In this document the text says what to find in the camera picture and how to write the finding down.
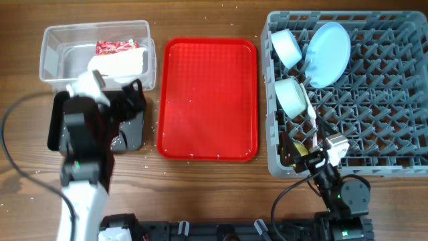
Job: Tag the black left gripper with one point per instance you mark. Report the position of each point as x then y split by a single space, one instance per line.
129 107

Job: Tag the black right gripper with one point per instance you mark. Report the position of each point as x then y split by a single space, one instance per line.
291 154

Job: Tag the yellow plastic cup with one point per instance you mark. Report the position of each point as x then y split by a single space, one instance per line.
284 154

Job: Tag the white plastic fork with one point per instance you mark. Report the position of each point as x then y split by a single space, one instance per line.
314 137

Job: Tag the white napkin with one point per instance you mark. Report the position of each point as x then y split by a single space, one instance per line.
126 63

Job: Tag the red strawberry candy wrapper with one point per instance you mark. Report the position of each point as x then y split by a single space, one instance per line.
106 48

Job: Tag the light green bowl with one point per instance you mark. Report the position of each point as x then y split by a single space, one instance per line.
290 97

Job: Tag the light blue plate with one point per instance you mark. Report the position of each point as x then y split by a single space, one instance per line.
328 55

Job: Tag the light blue bowl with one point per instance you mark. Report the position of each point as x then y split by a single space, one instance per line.
286 47

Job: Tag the white plastic spoon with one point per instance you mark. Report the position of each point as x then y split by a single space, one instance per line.
310 109

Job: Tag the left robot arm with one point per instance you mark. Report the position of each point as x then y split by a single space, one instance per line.
92 122

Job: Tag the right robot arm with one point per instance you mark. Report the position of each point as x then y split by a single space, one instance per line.
345 197

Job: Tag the black food waste tray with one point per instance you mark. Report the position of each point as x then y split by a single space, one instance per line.
129 138

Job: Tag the grey dishwasher rack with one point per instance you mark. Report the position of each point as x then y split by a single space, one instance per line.
379 103

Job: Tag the red plastic tray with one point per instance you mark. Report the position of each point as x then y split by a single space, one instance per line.
208 107

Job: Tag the clear plastic bin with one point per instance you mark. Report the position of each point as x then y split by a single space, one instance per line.
66 52

